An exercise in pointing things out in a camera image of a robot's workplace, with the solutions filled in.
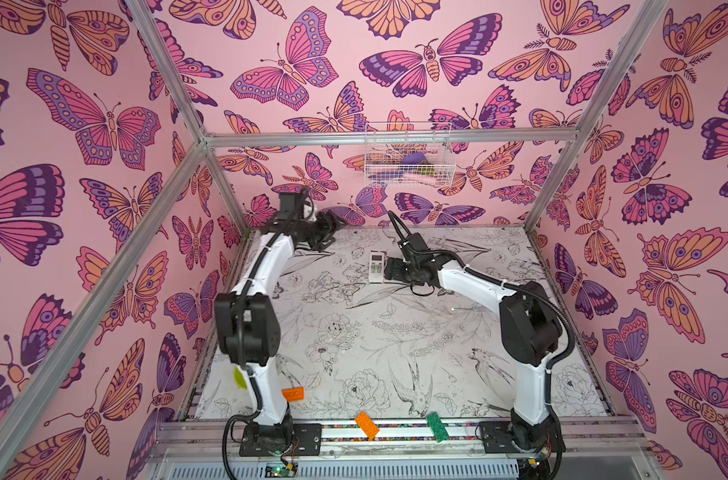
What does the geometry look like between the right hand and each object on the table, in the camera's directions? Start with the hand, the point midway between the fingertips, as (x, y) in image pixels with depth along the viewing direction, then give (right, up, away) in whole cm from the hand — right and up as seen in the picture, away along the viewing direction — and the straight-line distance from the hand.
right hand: (393, 268), depth 95 cm
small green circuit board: (-29, -48, -24) cm, 61 cm away
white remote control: (-5, 0, +14) cm, 15 cm away
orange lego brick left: (-28, -33, -15) cm, 46 cm away
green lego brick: (+9, -39, -21) cm, 45 cm away
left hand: (-15, +13, -8) cm, 21 cm away
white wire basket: (-3, +40, +1) cm, 40 cm away
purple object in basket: (+7, +35, 0) cm, 36 cm away
